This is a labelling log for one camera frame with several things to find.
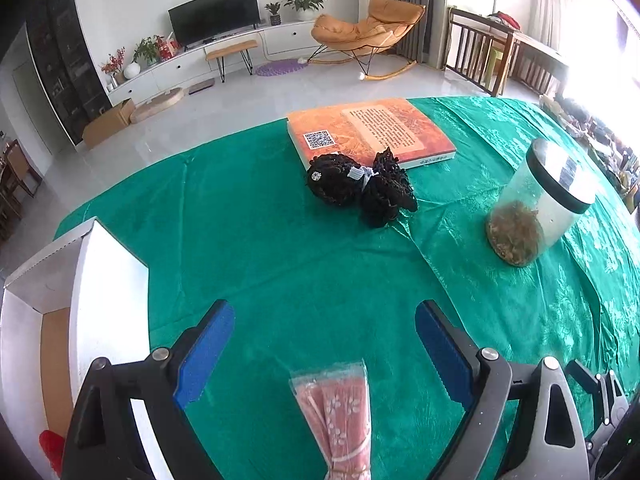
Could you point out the red yarn ball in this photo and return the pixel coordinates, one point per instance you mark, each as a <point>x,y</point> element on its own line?
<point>52,452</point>

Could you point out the grey curtain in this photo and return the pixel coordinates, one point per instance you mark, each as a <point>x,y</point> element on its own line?
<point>420,5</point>

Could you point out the red flower bouquet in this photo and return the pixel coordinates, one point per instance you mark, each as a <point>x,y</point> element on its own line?
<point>112,65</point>

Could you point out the dark wooden chair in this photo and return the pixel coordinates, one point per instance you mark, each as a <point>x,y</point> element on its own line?
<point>475,50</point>

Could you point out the round beige floor cushion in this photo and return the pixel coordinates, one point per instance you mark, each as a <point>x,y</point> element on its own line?
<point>157,105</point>

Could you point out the grey floor scale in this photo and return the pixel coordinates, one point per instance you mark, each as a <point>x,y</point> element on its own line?
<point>201,86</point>

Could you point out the brown cardboard box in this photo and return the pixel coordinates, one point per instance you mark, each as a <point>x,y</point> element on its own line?
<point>107,122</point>

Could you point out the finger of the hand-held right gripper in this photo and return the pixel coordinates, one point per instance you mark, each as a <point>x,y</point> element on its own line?
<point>602,395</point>

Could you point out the orange rocking armchair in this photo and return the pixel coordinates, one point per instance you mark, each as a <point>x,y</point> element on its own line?
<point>360,30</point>

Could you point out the red cloth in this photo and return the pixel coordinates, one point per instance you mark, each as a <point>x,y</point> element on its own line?
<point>506,19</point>

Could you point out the black lace scrunchie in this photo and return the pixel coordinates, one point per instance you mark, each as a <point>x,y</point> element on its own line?
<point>335,185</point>

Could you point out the white television cabinet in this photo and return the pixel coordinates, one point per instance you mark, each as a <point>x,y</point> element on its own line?
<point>165,72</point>

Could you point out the white cardboard box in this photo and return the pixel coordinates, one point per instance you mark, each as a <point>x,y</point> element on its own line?
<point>110,280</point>

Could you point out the white sheer curtain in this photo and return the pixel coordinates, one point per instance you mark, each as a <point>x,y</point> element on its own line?
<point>555,0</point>

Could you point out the black display cabinet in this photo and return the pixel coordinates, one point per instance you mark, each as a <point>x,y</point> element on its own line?
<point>65,60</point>

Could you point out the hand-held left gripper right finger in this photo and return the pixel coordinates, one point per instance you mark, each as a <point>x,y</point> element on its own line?
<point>442,355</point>

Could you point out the large potted plant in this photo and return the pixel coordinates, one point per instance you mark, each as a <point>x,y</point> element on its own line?
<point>305,2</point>

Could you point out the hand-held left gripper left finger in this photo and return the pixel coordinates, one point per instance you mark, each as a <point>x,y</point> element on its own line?
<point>202,360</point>

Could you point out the clear jar with black lid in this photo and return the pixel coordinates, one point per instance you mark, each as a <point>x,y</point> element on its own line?
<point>530,200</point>

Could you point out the red gift box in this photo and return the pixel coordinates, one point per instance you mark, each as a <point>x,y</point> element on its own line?
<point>168,47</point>

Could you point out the pile of cluttered household goods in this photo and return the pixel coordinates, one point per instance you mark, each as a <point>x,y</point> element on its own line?
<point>600,145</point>

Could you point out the orange book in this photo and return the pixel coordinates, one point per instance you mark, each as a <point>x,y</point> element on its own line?
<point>380,125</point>

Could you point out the pink socks packet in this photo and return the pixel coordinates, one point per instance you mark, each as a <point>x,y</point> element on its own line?
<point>335,410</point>

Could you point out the dark wooden table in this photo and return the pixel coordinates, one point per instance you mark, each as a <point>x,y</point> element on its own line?
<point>542,57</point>

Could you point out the white round vase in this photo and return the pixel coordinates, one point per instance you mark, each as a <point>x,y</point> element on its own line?
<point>131,70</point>

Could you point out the green patterned tablecloth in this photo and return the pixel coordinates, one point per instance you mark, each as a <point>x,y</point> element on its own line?
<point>275,270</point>

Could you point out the purple round mat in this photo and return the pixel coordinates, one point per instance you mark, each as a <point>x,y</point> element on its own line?
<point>277,67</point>

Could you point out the green stool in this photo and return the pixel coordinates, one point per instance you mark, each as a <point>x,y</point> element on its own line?
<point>495,67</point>

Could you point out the black television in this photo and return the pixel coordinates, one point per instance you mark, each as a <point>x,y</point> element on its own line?
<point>215,15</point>

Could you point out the wooden bench with metal legs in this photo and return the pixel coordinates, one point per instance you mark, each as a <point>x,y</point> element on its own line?
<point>230,50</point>

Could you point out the small potted plant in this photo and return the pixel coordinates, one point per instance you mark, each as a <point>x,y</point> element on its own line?
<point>273,12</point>

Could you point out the bushy green potted plant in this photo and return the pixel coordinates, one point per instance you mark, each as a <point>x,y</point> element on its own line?
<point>146,50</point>

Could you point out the wooden dining chairs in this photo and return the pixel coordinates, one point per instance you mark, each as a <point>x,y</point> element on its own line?
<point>17,180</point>

